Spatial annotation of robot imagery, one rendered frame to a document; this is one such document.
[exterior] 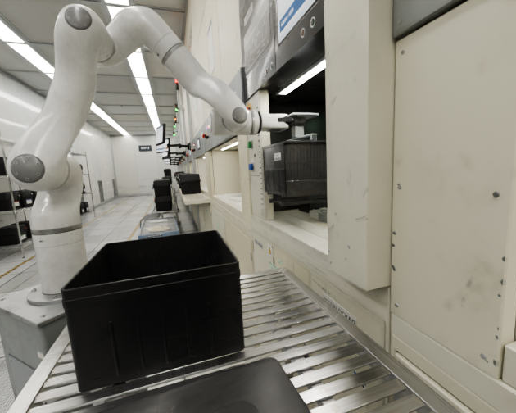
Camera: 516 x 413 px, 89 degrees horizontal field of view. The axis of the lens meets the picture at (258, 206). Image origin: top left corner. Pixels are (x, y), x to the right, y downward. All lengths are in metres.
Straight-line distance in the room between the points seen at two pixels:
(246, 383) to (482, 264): 0.32
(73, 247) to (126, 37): 0.63
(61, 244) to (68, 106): 0.38
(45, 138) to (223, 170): 1.91
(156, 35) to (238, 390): 0.87
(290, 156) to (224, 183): 1.79
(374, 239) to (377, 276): 0.07
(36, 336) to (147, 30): 0.86
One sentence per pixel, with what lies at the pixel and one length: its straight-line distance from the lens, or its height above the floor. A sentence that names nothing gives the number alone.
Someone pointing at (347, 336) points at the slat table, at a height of 0.76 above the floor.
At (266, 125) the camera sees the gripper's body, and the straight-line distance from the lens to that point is 0.92.
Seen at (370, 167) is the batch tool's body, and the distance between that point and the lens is 0.47.
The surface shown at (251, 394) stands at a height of 0.86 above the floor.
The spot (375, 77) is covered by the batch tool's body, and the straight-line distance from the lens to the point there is 0.49.
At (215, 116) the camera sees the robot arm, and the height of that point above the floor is 1.26.
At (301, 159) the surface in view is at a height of 1.12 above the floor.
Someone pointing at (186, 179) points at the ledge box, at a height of 1.00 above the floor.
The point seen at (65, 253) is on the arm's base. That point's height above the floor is 0.89.
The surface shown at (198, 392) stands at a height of 0.86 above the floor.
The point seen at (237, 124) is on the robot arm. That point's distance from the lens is 0.82.
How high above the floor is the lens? 1.10
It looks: 8 degrees down
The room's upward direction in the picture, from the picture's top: 3 degrees counter-clockwise
